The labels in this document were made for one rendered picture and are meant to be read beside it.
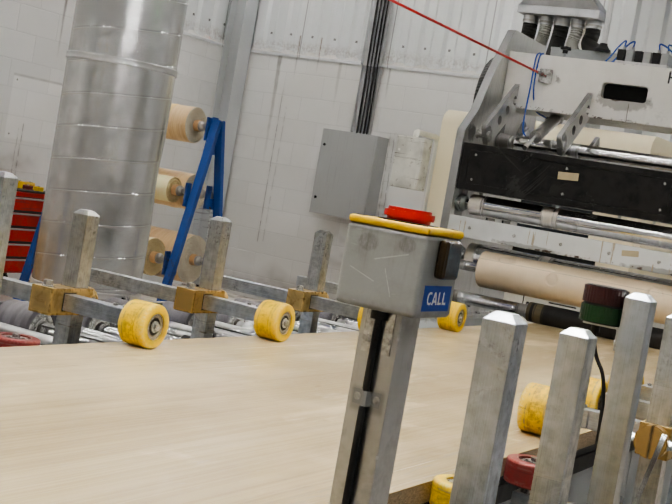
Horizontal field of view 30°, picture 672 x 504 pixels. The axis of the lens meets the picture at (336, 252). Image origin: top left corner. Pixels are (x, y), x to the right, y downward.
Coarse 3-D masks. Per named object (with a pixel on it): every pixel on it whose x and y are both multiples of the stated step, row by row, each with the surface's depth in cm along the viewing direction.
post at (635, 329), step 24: (624, 312) 165; (648, 312) 164; (624, 336) 165; (648, 336) 166; (624, 360) 165; (624, 384) 165; (624, 408) 165; (600, 432) 166; (624, 432) 165; (600, 456) 166; (624, 456) 166; (600, 480) 166
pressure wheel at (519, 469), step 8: (512, 456) 176; (520, 456) 178; (528, 456) 179; (536, 456) 180; (512, 464) 174; (520, 464) 173; (528, 464) 173; (504, 472) 176; (512, 472) 174; (520, 472) 173; (528, 472) 173; (512, 480) 174; (520, 480) 173; (528, 480) 173; (528, 488) 173
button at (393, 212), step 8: (392, 208) 98; (400, 208) 97; (408, 208) 99; (392, 216) 98; (400, 216) 97; (408, 216) 97; (416, 216) 97; (424, 216) 97; (432, 216) 98; (424, 224) 97
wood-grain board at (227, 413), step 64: (0, 384) 168; (64, 384) 175; (128, 384) 184; (192, 384) 193; (256, 384) 203; (320, 384) 214; (448, 384) 241; (0, 448) 134; (64, 448) 139; (128, 448) 144; (192, 448) 150; (256, 448) 156; (320, 448) 163; (448, 448) 178; (512, 448) 186
